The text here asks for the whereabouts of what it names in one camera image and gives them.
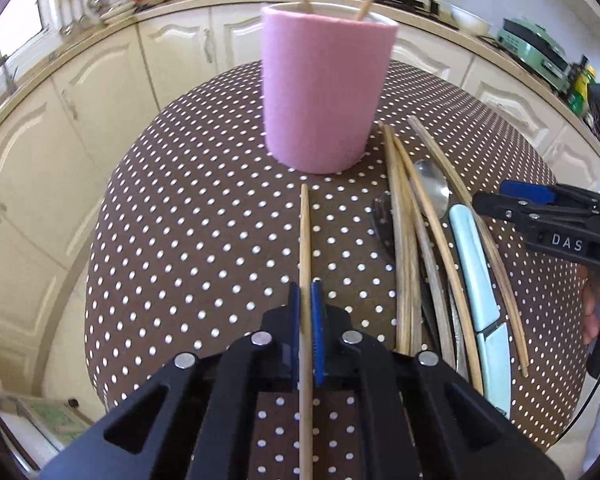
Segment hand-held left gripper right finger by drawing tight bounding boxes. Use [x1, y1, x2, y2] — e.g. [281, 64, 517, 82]
[310, 280, 566, 480]

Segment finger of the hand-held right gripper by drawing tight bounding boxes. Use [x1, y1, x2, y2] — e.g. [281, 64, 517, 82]
[472, 192, 600, 234]
[498, 181, 600, 207]

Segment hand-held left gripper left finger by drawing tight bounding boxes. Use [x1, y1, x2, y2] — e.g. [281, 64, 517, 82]
[40, 282, 301, 480]

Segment light blue knife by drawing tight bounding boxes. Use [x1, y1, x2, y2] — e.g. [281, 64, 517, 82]
[448, 204, 512, 418]

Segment matte steel spoon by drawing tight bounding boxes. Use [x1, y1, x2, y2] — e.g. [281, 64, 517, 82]
[412, 159, 471, 383]

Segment dark wooden chopstick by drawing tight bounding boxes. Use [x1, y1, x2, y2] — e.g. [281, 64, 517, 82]
[416, 209, 455, 363]

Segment polished steel spoon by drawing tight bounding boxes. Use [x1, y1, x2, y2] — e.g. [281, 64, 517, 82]
[371, 197, 441, 351]

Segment pink cylindrical utensil cup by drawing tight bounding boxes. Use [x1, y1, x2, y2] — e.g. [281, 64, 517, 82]
[260, 3, 398, 175]

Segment person's right hand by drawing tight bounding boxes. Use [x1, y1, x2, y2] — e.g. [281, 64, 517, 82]
[582, 266, 600, 347]

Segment green countertop appliance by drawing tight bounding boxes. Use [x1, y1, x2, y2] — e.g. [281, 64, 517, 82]
[496, 17, 571, 78]

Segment white bowl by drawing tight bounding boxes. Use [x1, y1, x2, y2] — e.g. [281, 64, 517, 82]
[450, 5, 492, 36]

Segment green printed carton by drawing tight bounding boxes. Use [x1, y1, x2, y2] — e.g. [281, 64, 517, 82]
[0, 395, 93, 453]

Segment cream kitchen cabinets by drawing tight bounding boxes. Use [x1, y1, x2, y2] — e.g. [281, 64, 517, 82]
[0, 2, 600, 411]

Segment stack of white plates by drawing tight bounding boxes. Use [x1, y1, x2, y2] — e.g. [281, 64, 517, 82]
[99, 0, 137, 25]

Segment rack of hanging ladles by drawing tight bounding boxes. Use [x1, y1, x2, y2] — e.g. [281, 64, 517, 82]
[52, 0, 107, 35]

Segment kitchen window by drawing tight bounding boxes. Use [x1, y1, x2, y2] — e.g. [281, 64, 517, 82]
[0, 0, 48, 68]

